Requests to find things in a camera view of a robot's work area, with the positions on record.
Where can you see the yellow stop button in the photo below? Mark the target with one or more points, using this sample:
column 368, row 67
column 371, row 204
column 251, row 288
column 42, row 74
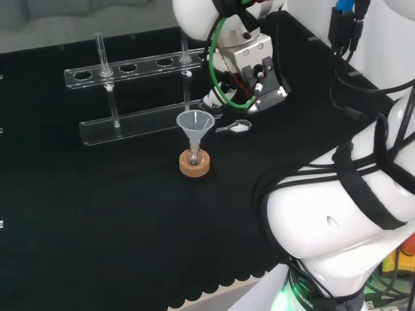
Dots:
column 390, row 263

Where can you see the translucent plastic funnel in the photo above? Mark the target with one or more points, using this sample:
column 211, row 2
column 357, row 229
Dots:
column 194, row 124

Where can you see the clear acrylic funnel stand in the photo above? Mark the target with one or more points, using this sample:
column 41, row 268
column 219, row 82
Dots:
column 97, row 133

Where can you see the black cloth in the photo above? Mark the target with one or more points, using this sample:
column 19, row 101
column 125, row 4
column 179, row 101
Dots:
column 97, row 226

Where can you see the small round-bottom glass flask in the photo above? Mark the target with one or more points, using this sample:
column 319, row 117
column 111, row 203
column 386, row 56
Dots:
column 194, row 158

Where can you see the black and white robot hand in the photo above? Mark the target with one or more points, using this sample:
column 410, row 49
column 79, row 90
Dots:
column 246, row 55

